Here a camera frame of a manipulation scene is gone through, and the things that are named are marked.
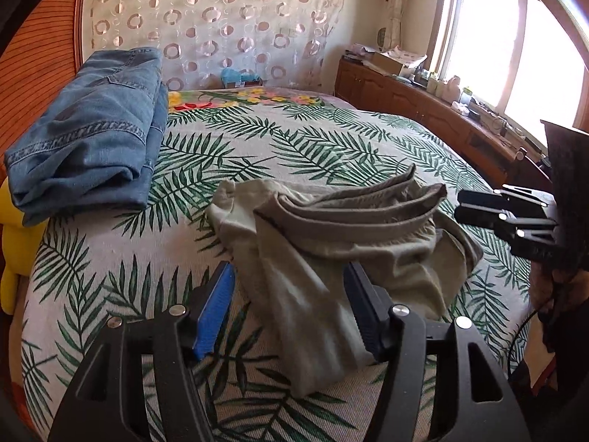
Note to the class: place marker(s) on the grey polo shirt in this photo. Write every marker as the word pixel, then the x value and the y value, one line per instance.
pixel 313 258

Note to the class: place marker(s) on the yellow plush toy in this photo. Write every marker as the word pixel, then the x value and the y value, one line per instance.
pixel 18 258

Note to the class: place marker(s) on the palm leaf bedspread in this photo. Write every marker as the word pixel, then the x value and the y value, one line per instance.
pixel 322 147

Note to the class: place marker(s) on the wooden framed window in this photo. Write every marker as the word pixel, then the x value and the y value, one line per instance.
pixel 478 46

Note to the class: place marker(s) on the beige window curtain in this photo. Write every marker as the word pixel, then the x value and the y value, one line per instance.
pixel 395 4

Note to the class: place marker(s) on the floral pillow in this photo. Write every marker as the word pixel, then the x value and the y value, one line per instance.
pixel 239 97

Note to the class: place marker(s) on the long wooden cabinet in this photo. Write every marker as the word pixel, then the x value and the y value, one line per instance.
pixel 391 96

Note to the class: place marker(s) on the folded blue jeans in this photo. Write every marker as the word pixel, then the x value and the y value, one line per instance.
pixel 92 138

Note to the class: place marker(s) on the cardboard box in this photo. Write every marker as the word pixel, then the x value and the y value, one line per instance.
pixel 384 62

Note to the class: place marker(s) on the green capped bottle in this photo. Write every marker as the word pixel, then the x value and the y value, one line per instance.
pixel 466 97

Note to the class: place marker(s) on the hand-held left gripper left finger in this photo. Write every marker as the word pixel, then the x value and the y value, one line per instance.
pixel 214 313

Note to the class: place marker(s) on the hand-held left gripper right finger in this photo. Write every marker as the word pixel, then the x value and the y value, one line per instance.
pixel 363 313

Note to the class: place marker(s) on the blue plastic bag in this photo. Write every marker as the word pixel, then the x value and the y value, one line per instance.
pixel 234 76

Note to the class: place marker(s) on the white plastic jug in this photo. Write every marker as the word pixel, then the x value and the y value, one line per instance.
pixel 454 90

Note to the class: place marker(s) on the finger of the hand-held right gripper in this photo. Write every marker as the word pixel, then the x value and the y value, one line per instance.
pixel 483 200
pixel 483 218

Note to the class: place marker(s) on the circle patterned curtain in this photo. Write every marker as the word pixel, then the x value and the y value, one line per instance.
pixel 207 18

